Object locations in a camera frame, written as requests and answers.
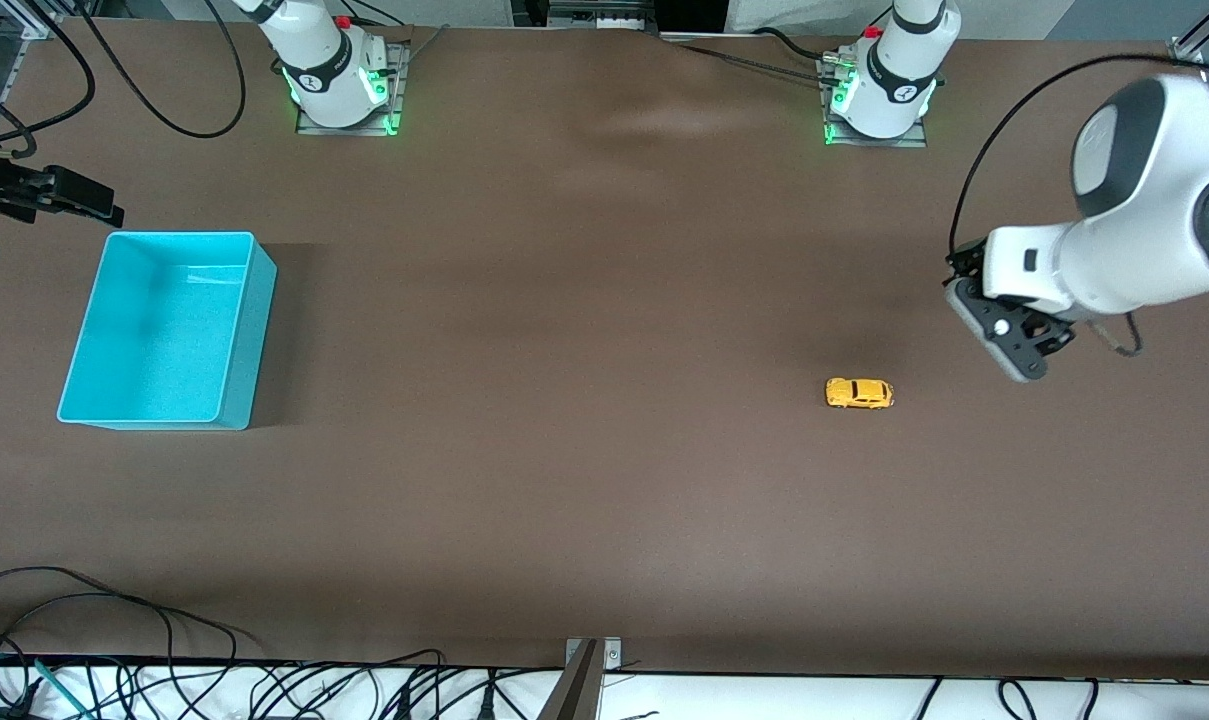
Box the grey braided cable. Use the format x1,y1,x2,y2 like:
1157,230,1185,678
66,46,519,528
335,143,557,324
676,42,843,85

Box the aluminium frame corner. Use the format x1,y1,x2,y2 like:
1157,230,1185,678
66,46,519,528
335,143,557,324
1169,0,1209,79

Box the long looping black cable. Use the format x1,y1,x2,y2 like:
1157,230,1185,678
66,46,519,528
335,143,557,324
69,0,248,140

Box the aluminium frame extrusion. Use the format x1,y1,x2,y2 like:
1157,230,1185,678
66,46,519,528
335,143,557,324
0,0,65,131

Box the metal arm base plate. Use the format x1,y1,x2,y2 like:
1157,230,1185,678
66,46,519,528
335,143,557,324
819,55,931,149
296,40,406,137

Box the black base cable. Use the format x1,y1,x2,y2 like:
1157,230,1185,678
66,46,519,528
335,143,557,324
752,26,847,63
344,0,417,29

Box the brown table mat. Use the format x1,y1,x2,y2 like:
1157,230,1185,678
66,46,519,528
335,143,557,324
0,18,1209,683

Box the tangled black cables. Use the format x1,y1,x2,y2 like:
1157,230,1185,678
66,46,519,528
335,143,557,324
0,648,565,720

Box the grey metal device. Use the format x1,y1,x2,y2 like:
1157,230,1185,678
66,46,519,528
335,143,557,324
547,0,650,29

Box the thin black camera cable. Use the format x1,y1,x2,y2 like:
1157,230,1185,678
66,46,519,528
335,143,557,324
1092,312,1146,359

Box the yellow beetle toy car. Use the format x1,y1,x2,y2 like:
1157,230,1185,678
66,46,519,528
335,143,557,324
825,377,895,411

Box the turquoise plastic bin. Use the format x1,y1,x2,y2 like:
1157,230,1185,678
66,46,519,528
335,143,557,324
57,231,278,432

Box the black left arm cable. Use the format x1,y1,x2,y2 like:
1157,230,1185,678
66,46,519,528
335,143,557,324
949,52,1209,257

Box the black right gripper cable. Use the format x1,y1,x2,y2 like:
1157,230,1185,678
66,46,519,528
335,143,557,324
0,0,98,161

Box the grey metal table bracket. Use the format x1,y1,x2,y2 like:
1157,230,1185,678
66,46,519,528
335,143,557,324
539,637,625,720

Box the black floor cable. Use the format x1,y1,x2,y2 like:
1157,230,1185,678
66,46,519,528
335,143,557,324
0,566,240,663
0,592,177,691

